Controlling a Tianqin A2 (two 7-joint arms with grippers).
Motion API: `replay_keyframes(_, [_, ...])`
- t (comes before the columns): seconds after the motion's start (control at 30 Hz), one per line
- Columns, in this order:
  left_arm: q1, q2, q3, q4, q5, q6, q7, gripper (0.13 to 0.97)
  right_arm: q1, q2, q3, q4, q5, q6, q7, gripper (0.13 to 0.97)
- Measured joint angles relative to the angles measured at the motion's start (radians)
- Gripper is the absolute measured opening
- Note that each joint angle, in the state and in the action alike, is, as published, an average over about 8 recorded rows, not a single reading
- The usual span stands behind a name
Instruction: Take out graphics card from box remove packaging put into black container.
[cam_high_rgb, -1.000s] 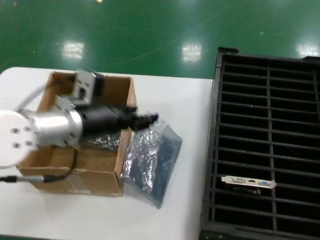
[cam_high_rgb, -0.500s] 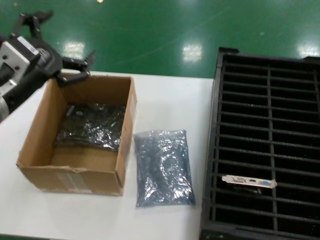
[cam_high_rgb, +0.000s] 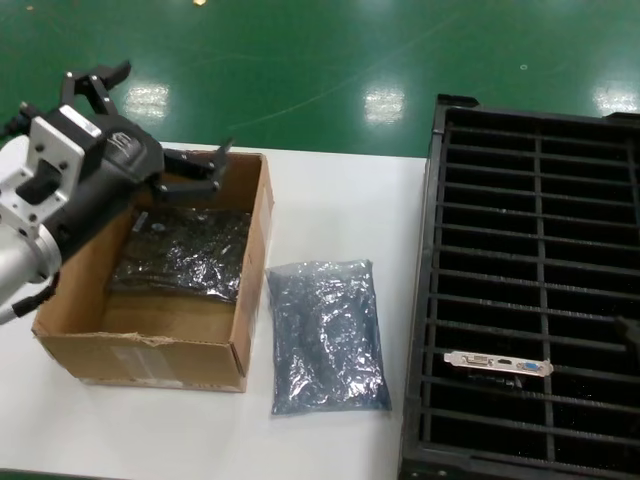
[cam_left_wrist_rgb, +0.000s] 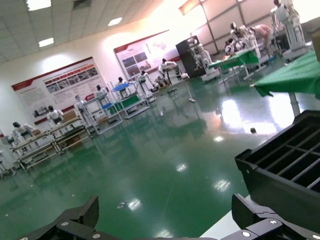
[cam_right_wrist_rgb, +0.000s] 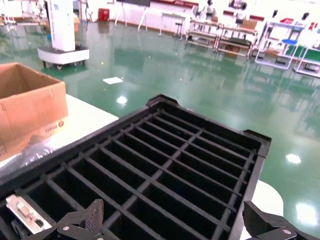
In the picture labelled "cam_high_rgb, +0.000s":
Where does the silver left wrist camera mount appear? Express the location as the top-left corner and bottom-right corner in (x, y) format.
(0, 104), (109, 241)

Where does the graphics card with silver bracket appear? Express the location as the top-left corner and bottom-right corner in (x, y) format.
(443, 349), (555, 396)

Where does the graphics card in shiny bag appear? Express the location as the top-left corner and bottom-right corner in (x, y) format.
(109, 209), (254, 303)

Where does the open brown cardboard box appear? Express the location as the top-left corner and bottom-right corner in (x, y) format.
(31, 149), (275, 395)

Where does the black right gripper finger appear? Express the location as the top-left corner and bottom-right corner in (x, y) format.
(614, 315), (640, 358)

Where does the black slotted container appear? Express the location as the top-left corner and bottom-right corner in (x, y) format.
(398, 93), (640, 480)

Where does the grey sleeved arm cable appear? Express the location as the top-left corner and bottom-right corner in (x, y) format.
(0, 269), (61, 329)

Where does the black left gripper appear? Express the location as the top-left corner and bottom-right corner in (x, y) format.
(53, 59), (236, 262)

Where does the grey translucent antistatic bag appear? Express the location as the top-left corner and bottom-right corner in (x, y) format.
(263, 258), (394, 416)

